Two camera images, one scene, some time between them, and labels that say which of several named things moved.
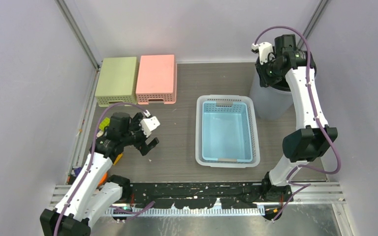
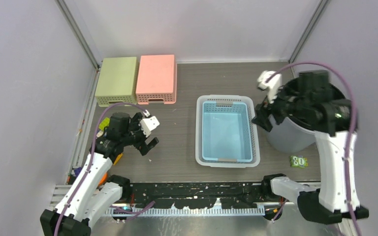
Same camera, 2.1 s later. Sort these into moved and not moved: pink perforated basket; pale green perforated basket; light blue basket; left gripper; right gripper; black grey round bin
Moved: right gripper; black grey round bin
Not moved: pink perforated basket; pale green perforated basket; left gripper; light blue basket
